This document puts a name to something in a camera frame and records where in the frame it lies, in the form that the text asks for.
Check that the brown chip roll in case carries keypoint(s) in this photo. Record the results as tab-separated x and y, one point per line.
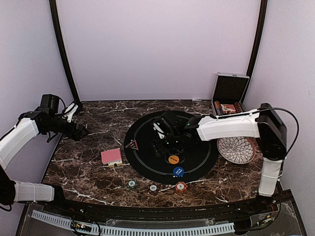
238	107

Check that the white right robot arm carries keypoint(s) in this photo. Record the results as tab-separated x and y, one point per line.
263	124

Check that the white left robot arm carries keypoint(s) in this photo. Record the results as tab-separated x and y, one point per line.
43	120

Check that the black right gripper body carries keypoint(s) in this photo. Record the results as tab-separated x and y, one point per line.
173	142

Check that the red yellow poker chip stack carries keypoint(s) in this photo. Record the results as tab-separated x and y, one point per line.
181	187

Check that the round black poker mat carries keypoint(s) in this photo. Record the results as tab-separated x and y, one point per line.
197	158

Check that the red backed card deck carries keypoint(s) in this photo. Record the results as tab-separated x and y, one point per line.
111	156

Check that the patterned ceramic plate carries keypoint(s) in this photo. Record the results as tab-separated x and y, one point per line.
238	150

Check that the blue backed card deck box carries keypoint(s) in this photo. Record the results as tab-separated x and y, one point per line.
115	163

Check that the black red poker chip stack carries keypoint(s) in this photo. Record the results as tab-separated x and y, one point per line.
153	188

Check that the black corner frame post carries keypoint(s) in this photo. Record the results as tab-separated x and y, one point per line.
258	36

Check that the green poker chip stack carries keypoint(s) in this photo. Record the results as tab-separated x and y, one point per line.
132	184

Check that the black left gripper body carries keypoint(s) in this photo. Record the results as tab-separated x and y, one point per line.
69	132

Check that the blue small blind button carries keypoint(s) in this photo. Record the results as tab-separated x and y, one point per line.
178	171

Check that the aluminium poker case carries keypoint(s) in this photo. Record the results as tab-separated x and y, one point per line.
230	88

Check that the black left frame post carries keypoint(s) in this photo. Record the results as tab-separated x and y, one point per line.
62	49

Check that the white slotted cable duct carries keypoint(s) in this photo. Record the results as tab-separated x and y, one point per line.
134	228

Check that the purple and orange chip roll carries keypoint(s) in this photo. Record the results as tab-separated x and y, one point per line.
218	108

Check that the red triangle all-in marker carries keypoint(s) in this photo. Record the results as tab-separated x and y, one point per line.
132	145

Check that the boxed card deck in case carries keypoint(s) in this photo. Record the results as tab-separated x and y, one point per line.
228	108

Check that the orange big blind button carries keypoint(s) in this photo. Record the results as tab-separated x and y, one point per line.
173	159

